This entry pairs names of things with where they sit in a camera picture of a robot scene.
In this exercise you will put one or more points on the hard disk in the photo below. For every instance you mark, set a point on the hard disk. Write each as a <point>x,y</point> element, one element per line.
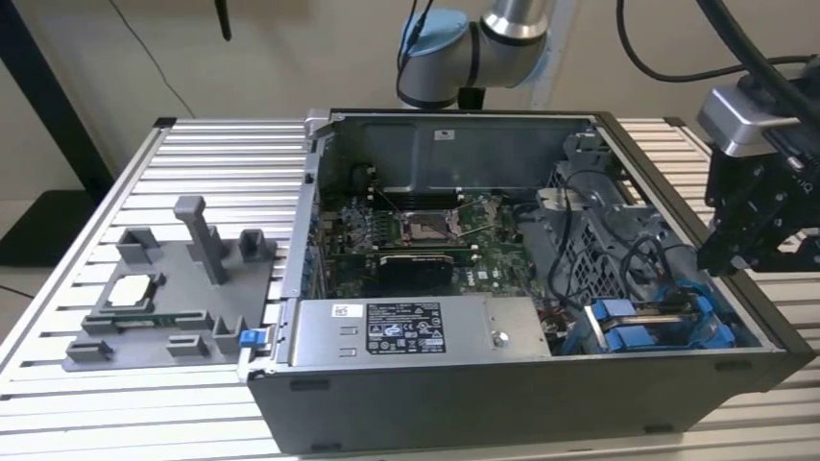
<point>614,336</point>

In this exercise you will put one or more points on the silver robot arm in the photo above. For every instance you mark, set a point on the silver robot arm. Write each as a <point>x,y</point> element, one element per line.
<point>448,72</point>

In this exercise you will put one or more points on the grey metal disk bay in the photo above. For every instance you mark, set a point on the grey metal disk bay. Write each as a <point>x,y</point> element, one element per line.
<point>596,249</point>

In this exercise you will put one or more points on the green motherboard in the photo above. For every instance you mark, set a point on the green motherboard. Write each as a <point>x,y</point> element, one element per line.
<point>500,249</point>

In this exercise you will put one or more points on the thin metal locking lever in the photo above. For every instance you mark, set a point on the thin metal locking lever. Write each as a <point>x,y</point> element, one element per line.
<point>389,199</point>
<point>472,206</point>

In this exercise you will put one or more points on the CPU socket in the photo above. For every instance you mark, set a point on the CPU socket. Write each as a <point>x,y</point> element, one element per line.
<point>428,226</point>

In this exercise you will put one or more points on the black graphics card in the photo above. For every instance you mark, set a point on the black graphics card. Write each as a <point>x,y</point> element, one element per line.
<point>416,271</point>

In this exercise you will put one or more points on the silver power supply unit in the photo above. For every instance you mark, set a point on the silver power supply unit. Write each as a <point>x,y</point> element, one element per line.
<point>409,331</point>

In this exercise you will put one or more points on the black open PC case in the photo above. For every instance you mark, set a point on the black open PC case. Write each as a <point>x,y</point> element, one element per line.
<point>480,408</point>

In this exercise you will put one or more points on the blue case latch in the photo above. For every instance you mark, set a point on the blue case latch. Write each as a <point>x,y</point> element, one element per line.
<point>250,338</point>

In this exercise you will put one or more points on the grey parts rack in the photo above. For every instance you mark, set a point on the grey parts rack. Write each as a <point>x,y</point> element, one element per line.
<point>192,298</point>

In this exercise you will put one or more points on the black hanging rod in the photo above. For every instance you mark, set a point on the black hanging rod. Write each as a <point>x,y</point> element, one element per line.
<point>222,21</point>

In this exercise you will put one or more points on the green RAM stick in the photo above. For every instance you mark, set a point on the green RAM stick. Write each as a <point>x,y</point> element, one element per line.
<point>160,321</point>

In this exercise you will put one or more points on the silver CPU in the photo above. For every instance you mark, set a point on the silver CPU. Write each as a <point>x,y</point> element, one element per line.
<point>130,292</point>

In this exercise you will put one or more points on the black floor box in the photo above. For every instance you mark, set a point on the black floor box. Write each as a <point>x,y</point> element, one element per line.
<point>44,225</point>

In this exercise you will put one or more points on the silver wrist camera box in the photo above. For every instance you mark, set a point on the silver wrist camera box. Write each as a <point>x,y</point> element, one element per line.
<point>736,120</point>

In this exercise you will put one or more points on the black slanted post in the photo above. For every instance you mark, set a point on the black slanted post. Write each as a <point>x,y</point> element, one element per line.
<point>38,72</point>

